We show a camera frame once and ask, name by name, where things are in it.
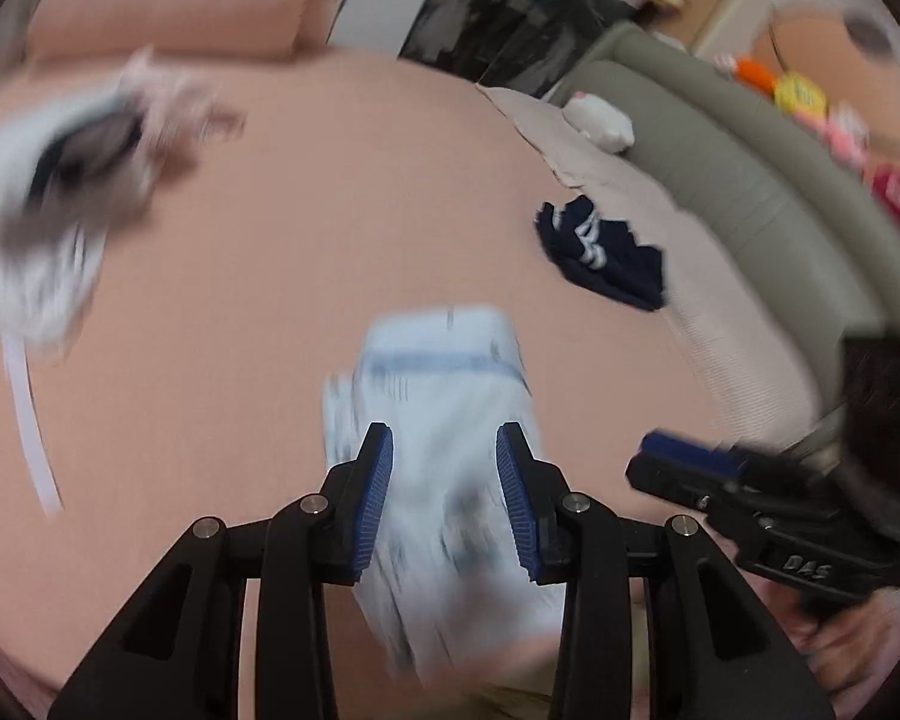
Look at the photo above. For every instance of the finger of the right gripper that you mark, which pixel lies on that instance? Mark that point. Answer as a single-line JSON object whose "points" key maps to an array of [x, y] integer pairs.
{"points": [[719, 500], [712, 453]]}

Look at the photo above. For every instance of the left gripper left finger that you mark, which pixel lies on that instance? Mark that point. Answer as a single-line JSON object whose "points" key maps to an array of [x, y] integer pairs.
{"points": [[173, 650]]}

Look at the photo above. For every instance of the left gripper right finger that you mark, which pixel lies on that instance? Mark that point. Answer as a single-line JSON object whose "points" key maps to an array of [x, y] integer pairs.
{"points": [[715, 651]]}

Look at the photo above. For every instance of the light blue cartoon shorts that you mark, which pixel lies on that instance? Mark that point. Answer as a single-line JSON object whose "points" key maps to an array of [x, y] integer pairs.
{"points": [[444, 589]]}

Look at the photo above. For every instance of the person's right hand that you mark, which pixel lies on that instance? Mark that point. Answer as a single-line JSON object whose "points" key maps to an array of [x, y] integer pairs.
{"points": [[851, 650]]}

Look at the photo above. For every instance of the beige bed blanket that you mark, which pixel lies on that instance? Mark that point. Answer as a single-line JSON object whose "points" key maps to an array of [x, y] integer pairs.
{"points": [[763, 388]]}

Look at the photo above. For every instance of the navy striped folded garment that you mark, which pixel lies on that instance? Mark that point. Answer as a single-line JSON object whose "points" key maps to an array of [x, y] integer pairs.
{"points": [[602, 256]]}

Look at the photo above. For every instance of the grey padded headboard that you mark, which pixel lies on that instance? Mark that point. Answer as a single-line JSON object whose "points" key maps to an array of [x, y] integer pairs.
{"points": [[806, 235]]}

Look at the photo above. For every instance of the red round plush toy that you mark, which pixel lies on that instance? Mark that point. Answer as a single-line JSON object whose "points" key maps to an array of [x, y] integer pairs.
{"points": [[885, 187]]}

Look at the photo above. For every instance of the pink white plush toy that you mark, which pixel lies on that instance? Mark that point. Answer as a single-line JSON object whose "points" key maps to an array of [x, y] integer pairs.
{"points": [[846, 135]]}

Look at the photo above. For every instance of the white plush pillow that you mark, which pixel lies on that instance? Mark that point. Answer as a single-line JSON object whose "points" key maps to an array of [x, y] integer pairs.
{"points": [[605, 126]]}

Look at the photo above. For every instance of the yellow sponge plush toy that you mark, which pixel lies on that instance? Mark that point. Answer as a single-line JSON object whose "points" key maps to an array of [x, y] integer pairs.
{"points": [[795, 94]]}

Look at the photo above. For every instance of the carrot plush toy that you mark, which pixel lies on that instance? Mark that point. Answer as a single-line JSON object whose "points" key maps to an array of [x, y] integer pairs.
{"points": [[748, 72]]}

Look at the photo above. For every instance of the white navy-trimmed shirt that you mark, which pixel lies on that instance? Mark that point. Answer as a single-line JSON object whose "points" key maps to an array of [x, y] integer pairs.
{"points": [[69, 170]]}

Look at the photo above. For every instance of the dark glass wardrobe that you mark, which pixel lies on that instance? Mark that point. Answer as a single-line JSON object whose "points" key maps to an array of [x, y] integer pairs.
{"points": [[527, 45]]}

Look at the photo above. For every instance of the pink patterned garment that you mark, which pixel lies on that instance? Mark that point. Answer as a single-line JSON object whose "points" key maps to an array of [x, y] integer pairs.
{"points": [[180, 111]]}

